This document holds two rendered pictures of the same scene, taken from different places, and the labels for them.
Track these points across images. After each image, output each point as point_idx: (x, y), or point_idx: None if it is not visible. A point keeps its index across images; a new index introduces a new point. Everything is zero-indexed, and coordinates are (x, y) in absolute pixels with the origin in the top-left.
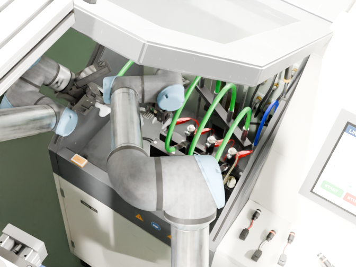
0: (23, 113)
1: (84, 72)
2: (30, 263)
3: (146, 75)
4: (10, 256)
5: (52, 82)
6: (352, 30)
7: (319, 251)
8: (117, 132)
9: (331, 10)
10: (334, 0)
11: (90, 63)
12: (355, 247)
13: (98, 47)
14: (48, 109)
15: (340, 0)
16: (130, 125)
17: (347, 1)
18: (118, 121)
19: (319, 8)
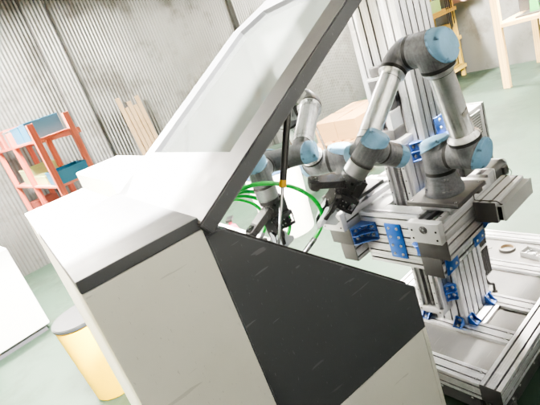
0: (369, 104)
1: (332, 177)
2: (410, 202)
3: None
4: (426, 201)
5: (365, 178)
6: (123, 172)
7: None
8: (309, 109)
9: (107, 199)
10: (93, 206)
11: (337, 261)
12: None
13: (321, 256)
14: (358, 131)
15: (89, 207)
16: (301, 112)
17: (85, 208)
18: (308, 115)
19: (113, 198)
